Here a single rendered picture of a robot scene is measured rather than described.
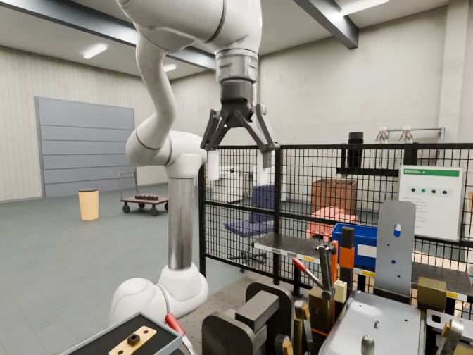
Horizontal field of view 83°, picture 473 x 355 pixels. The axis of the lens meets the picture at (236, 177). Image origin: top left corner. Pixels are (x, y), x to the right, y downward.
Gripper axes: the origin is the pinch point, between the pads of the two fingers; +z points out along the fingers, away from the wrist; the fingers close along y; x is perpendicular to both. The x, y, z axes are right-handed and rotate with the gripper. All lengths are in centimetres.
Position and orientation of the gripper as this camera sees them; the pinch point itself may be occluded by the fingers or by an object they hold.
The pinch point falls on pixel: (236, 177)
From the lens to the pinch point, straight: 60.1
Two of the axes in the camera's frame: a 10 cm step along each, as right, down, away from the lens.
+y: 8.1, 0.7, -5.9
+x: 5.9, -0.9, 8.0
